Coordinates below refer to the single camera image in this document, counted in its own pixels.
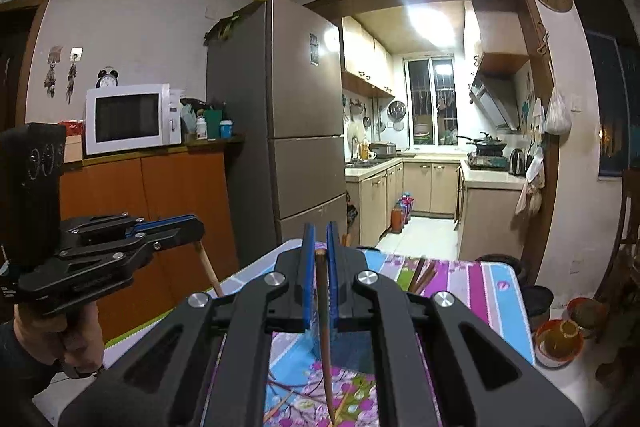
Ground brown round basin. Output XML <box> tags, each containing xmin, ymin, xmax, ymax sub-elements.
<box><xmin>567</xmin><ymin>297</ymin><xmax>608</xmax><ymax>340</ymax></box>

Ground hanging white cloth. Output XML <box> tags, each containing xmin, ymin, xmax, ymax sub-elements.
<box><xmin>515</xmin><ymin>147</ymin><xmax>546</xmax><ymax>215</ymax></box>

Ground brown wooden door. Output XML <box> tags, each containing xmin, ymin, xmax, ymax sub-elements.
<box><xmin>0</xmin><ymin>0</ymin><xmax>51</xmax><ymax>132</ymax></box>

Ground barred kitchen window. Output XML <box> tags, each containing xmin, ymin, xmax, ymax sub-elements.
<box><xmin>404</xmin><ymin>55</ymin><xmax>458</xmax><ymax>145</ymax></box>

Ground gas stove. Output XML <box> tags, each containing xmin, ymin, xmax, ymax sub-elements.
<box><xmin>467</xmin><ymin>154</ymin><xmax>511</xmax><ymax>170</ymax></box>

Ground steel electric kettle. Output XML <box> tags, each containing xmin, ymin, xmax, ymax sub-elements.
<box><xmin>509</xmin><ymin>148</ymin><xmax>528</xmax><ymax>178</ymax></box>

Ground floral striped tablecloth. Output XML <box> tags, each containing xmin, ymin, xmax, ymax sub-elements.
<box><xmin>107</xmin><ymin>242</ymin><xmax>536</xmax><ymax>427</ymax></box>

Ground person's left hand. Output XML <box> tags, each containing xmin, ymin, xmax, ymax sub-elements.
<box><xmin>12</xmin><ymin>304</ymin><xmax>107</xmax><ymax>378</ymax></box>

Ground orange basin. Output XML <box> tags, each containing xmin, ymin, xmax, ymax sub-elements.
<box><xmin>534</xmin><ymin>319</ymin><xmax>585</xmax><ymax>368</ymax></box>

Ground dark night window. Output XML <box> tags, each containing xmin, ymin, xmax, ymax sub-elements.
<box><xmin>570</xmin><ymin>0</ymin><xmax>640</xmax><ymax>180</ymax></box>

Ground hanging wall ornament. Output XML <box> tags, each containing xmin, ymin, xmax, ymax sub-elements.
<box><xmin>65</xmin><ymin>48</ymin><xmax>83</xmax><ymax>102</ymax></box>

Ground beige lower kitchen cabinets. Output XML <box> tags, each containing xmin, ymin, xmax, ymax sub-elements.
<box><xmin>345</xmin><ymin>157</ymin><xmax>461</xmax><ymax>248</ymax></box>

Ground pale cardboard box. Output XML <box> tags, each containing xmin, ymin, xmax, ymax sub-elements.
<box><xmin>61</xmin><ymin>134</ymin><xmax>87</xmax><ymax>164</ymax></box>

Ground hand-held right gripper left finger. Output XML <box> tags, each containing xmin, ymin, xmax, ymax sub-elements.
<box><xmin>57</xmin><ymin>223</ymin><xmax>317</xmax><ymax>427</ymax></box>

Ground black bucket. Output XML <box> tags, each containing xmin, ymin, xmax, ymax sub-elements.
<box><xmin>520</xmin><ymin>284</ymin><xmax>555</xmax><ymax>333</ymax></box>

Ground dark green bundle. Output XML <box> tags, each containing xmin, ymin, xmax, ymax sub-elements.
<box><xmin>204</xmin><ymin>7</ymin><xmax>256</xmax><ymax>42</ymax></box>

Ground upper kitchen cabinets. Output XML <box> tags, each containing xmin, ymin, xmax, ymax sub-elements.
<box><xmin>341</xmin><ymin>17</ymin><xmax>396</xmax><ymax>98</ymax></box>

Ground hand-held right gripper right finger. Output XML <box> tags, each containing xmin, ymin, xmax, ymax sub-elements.
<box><xmin>326</xmin><ymin>221</ymin><xmax>586</xmax><ymax>427</ymax></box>

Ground black wok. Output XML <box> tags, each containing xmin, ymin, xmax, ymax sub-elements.
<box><xmin>456</xmin><ymin>132</ymin><xmax>508</xmax><ymax>155</ymax></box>

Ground blue utensil holder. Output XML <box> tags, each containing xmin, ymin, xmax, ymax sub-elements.
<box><xmin>302</xmin><ymin>287</ymin><xmax>378</xmax><ymax>375</ymax></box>

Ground kitchen ceiling light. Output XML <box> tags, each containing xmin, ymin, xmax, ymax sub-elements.
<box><xmin>407</xmin><ymin>2</ymin><xmax>466</xmax><ymax>50</ymax></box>

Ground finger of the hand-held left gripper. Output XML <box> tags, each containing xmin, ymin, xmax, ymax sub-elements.
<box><xmin>57</xmin><ymin>218</ymin><xmax>207</xmax><ymax>279</ymax></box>
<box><xmin>60</xmin><ymin>213</ymin><xmax>193</xmax><ymax>248</ymax></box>

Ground beige stove counter cabinet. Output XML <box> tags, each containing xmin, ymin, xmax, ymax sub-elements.
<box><xmin>459</xmin><ymin>162</ymin><xmax>526</xmax><ymax>248</ymax></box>

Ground light wooden single chopstick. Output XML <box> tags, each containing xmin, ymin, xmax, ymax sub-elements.
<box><xmin>194</xmin><ymin>241</ymin><xmax>226</xmax><ymax>298</ymax></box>

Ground grey refrigerator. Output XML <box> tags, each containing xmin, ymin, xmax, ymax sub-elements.
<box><xmin>205</xmin><ymin>0</ymin><xmax>349</xmax><ymax>268</ymax></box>

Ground green plastic container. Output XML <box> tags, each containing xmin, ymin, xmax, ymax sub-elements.
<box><xmin>202</xmin><ymin>108</ymin><xmax>224</xmax><ymax>140</ymax></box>

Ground dark brown single chopstick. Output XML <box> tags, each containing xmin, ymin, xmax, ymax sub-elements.
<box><xmin>314</xmin><ymin>248</ymin><xmax>337</xmax><ymax>426</ymax></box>

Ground wooden chair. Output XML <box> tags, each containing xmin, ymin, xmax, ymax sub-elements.
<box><xmin>595</xmin><ymin>167</ymin><xmax>640</xmax><ymax>343</ymax></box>

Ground white microwave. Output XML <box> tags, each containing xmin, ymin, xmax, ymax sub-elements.
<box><xmin>84</xmin><ymin>83</ymin><xmax>183</xmax><ymax>156</ymax></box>

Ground orange wooden cabinet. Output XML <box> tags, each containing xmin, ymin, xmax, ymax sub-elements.
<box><xmin>59</xmin><ymin>134</ymin><xmax>247</xmax><ymax>333</ymax></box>

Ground hanging white plastic bag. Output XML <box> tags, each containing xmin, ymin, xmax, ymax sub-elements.
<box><xmin>544</xmin><ymin>87</ymin><xmax>572</xmax><ymax>135</ymax></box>

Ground metal range hood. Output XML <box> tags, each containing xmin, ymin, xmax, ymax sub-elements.
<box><xmin>469</xmin><ymin>72</ymin><xmax>521</xmax><ymax>132</ymax></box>

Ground person's left forearm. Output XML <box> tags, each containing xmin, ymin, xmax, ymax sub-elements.
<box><xmin>0</xmin><ymin>322</ymin><xmax>66</xmax><ymax>408</ymax></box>

